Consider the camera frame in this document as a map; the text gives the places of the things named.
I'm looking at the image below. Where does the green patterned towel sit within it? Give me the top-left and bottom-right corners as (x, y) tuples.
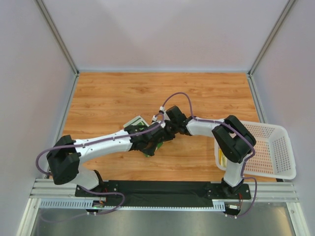
(123, 116), (163, 157)

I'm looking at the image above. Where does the cream yellow crocodile towel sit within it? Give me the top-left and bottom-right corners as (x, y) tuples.
(218, 148), (227, 167)

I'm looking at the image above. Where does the white plastic basket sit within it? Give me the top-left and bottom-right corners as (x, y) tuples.
(213, 119), (297, 180)

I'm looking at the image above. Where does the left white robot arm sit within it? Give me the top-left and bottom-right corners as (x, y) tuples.
(46, 122), (175, 190)

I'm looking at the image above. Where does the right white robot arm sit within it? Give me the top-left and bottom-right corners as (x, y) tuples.
(164, 106), (256, 197)

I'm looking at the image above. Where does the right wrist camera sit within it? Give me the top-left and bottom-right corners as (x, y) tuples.
(159, 106), (166, 115)

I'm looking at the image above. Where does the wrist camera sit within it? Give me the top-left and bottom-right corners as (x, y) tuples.
(159, 106), (166, 115)
(151, 113), (165, 128)

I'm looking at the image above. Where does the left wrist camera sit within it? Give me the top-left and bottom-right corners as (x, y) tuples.
(151, 113), (165, 128)

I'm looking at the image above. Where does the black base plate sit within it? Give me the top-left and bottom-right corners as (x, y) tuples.
(75, 179), (252, 207)

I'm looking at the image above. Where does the grey slotted cable duct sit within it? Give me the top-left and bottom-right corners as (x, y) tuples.
(39, 199), (225, 212)

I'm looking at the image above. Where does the aluminium front rail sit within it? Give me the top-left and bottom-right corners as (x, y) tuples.
(30, 178), (299, 203)

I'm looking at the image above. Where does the left aluminium frame post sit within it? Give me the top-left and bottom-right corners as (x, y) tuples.
(34, 0), (79, 76)

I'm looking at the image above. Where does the aluminium frame post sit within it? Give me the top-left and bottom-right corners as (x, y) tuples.
(34, 0), (79, 76)
(247, 0), (297, 78)

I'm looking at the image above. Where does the right aluminium frame post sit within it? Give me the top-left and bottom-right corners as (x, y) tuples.
(247, 0), (297, 78)

